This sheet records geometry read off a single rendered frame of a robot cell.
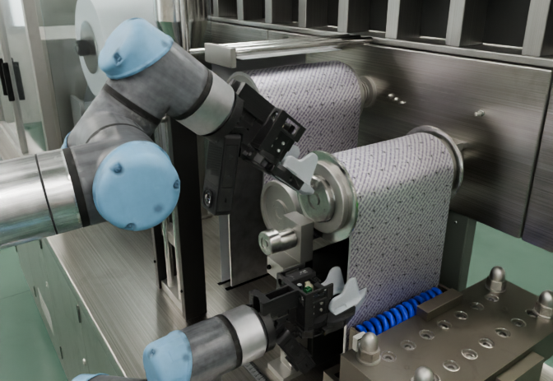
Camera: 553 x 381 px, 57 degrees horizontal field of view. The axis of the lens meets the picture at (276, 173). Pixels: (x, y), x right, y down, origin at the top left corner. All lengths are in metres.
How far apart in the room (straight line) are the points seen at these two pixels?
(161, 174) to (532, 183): 0.68
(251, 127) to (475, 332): 0.51
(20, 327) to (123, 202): 2.40
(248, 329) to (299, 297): 0.09
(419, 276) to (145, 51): 0.63
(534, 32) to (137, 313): 0.93
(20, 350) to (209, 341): 2.05
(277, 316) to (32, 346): 2.04
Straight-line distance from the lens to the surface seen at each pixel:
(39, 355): 2.62
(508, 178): 0.98
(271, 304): 0.72
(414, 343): 0.88
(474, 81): 0.98
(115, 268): 1.34
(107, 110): 0.58
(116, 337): 1.11
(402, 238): 0.88
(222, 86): 0.63
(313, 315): 0.77
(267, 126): 0.67
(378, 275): 0.87
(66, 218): 0.47
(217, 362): 0.69
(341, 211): 0.76
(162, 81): 0.58
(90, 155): 0.47
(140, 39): 0.57
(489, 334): 0.93
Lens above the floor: 1.57
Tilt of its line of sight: 21 degrees down
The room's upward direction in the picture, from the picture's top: straight up
